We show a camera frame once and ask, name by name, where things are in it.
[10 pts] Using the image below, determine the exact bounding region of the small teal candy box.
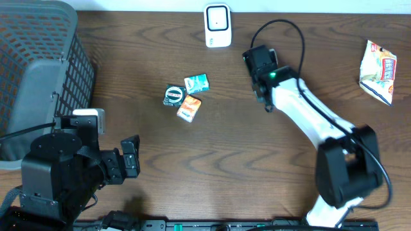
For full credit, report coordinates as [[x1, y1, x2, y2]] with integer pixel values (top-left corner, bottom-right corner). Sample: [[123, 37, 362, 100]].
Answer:
[[184, 74, 209, 94]]

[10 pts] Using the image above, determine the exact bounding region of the small orange candy box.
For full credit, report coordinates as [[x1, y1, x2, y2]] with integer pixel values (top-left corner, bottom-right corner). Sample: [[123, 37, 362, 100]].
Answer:
[[177, 95, 202, 123]]

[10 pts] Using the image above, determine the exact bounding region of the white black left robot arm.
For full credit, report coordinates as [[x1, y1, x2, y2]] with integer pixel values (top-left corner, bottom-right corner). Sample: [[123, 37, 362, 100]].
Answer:
[[1, 115, 140, 230]]

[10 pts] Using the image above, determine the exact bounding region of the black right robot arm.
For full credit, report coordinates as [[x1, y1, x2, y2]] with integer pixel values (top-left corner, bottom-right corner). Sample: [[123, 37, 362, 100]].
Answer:
[[242, 46, 383, 228]]

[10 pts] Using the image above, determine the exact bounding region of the white barcode scanner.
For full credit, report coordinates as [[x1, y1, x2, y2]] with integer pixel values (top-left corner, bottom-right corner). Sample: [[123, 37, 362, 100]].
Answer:
[[204, 3, 232, 48]]

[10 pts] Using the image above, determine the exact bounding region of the dark grey plastic basket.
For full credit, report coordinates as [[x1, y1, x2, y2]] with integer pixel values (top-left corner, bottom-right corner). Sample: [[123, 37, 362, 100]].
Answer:
[[0, 0, 96, 170]]

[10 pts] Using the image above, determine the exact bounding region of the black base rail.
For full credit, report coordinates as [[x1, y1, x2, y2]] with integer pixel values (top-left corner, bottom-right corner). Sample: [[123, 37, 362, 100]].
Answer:
[[73, 218, 380, 231]]

